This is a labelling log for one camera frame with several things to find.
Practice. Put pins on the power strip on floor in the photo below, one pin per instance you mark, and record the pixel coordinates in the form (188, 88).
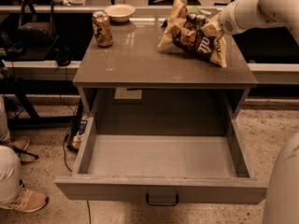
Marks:
(77, 133)

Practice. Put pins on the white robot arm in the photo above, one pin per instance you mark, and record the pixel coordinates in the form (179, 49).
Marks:
(282, 197)

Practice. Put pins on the black drawer handle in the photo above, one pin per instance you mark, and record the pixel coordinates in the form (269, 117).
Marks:
(164, 201)

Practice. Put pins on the green chip bag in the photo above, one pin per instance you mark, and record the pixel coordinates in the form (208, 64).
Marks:
(194, 9)

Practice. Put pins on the tan sneaker far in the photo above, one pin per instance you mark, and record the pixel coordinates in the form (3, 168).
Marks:
(21, 143)

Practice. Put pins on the person's light trouser leg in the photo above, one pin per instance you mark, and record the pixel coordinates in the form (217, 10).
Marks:
(10, 166)

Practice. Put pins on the black headphones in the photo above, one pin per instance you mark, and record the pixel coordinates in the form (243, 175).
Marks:
(63, 57)

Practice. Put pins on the grey cabinet counter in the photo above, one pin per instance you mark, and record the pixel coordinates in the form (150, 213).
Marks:
(136, 61)

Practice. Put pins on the tan sneaker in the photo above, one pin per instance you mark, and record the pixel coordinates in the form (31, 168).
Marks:
(26, 199)
(21, 143)

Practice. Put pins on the white ceramic bowl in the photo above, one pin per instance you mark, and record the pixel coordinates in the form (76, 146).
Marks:
(120, 12)

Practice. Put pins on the black bag on shelf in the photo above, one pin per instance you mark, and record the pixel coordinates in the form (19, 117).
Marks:
(36, 33)

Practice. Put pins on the orange soda can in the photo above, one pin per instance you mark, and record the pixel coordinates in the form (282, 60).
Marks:
(101, 29)

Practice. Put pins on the tan sneaker near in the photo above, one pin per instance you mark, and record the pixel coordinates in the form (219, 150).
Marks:
(26, 199)

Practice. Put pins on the grey open drawer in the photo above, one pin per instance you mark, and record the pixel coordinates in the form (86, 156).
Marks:
(168, 142)

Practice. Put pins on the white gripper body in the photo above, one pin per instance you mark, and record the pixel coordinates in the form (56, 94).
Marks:
(226, 20)

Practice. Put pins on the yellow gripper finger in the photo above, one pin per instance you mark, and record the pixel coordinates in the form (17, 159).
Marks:
(212, 27)

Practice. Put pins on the brown sea salt chip bag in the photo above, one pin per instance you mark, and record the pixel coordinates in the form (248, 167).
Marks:
(184, 30)

